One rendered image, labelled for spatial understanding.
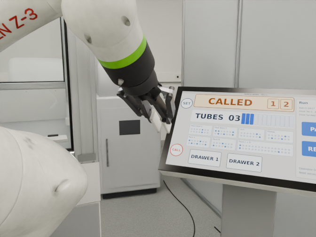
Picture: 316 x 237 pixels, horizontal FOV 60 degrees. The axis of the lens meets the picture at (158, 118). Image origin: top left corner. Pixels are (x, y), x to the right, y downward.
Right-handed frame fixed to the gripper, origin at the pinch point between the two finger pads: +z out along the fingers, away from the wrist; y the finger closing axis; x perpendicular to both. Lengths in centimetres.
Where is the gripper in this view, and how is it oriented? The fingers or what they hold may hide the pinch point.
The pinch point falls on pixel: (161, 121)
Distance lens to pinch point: 69.5
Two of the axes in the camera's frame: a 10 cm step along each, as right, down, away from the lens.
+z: 2.8, 5.0, 8.2
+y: -9.3, -0.7, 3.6
